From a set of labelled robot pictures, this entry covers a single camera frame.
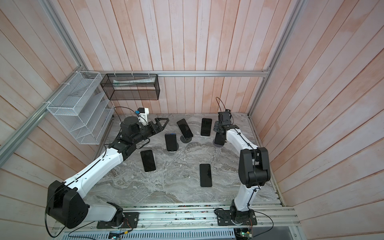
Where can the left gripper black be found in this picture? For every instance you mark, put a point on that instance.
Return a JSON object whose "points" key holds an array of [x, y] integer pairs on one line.
{"points": [[158, 129]]}

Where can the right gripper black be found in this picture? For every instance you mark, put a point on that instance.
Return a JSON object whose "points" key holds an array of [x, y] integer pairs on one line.
{"points": [[216, 126]]}

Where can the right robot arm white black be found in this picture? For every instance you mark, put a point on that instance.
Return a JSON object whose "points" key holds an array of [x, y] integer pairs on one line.
{"points": [[254, 169]]}

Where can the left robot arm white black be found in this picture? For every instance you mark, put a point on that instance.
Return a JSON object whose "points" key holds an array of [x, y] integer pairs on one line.
{"points": [[65, 200]]}

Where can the black phone blue case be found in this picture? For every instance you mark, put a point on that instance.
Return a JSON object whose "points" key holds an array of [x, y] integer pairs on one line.
{"points": [[171, 140]]}

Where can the black phone tilted on stand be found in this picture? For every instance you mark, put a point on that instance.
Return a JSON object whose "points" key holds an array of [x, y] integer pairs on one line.
{"points": [[184, 128]]}

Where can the grey stand under tilted phone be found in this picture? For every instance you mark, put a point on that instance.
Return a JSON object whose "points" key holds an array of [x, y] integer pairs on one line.
{"points": [[185, 140]]}

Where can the black mesh basket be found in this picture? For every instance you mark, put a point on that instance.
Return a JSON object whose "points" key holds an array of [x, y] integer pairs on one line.
{"points": [[135, 87]]}

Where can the green circuit board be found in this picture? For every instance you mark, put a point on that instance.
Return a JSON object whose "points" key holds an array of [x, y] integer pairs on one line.
{"points": [[245, 235]]}

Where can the white vented electronics box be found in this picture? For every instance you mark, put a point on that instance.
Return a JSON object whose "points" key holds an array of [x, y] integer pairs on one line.
{"points": [[181, 234]]}

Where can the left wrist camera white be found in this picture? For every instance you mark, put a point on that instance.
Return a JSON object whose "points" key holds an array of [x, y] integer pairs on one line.
{"points": [[142, 114]]}

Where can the aluminium frame rail back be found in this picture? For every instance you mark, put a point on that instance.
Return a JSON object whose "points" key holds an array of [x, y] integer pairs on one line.
{"points": [[241, 73]]}

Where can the aluminium frame rail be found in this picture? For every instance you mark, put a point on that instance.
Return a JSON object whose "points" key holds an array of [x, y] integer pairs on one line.
{"points": [[21, 134], [241, 73]]}

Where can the white wire mesh shelf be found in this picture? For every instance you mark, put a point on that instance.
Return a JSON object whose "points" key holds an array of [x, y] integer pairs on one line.
{"points": [[82, 110]]}

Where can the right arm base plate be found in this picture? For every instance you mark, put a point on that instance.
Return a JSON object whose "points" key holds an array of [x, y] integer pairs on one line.
{"points": [[225, 219]]}

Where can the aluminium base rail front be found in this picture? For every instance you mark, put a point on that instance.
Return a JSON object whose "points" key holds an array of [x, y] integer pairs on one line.
{"points": [[202, 216]]}

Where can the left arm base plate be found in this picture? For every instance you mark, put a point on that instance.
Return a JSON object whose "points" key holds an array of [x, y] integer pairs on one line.
{"points": [[129, 221]]}

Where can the aluminium frame post right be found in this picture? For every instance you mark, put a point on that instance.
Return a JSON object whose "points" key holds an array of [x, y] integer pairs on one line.
{"points": [[281, 26]]}

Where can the aluminium frame rail left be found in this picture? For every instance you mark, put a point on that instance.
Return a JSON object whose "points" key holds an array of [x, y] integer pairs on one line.
{"points": [[21, 134]]}

